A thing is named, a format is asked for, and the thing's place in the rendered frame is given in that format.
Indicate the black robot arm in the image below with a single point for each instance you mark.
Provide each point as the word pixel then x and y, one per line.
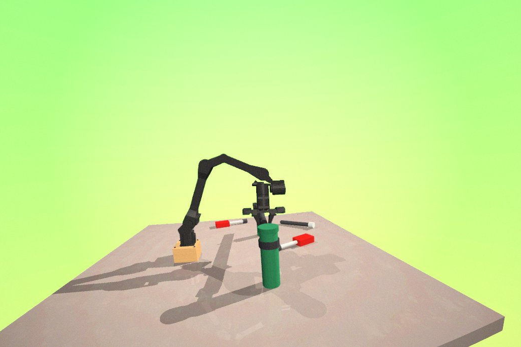
pixel 205 166

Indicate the dark grey cup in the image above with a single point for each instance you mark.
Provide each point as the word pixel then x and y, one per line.
pixel 268 245

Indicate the green cylinder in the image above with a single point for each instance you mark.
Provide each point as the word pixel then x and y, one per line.
pixel 269 258

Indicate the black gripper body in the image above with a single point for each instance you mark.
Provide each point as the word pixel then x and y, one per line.
pixel 263 204

